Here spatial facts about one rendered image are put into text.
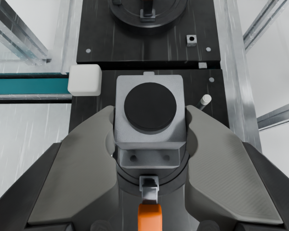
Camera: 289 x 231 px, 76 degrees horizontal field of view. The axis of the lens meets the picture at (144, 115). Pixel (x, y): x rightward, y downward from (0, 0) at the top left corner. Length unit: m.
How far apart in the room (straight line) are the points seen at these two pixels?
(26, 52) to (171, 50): 0.22
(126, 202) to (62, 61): 0.25
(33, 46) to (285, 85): 0.50
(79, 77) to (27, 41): 0.09
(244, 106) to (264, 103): 0.14
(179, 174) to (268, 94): 0.30
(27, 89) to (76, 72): 0.11
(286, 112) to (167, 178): 0.19
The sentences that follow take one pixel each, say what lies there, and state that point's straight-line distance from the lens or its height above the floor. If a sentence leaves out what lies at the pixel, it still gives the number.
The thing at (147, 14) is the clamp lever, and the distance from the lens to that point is 0.33.
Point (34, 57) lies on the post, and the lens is 0.35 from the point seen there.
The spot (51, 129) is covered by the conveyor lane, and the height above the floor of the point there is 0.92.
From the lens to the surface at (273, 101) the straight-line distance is 0.48.
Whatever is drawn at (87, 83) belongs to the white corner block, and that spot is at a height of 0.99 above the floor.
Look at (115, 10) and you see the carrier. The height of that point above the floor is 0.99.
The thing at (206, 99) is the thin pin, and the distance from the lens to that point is 0.18.
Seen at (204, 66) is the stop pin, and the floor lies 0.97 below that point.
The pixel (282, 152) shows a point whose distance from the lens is 0.47.
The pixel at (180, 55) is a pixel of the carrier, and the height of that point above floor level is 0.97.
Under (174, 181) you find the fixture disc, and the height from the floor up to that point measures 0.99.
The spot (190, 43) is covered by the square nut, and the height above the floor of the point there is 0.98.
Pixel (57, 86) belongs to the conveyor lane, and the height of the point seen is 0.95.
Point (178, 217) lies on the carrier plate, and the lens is 0.28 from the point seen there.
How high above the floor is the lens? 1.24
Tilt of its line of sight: 74 degrees down
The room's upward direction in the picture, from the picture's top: 4 degrees counter-clockwise
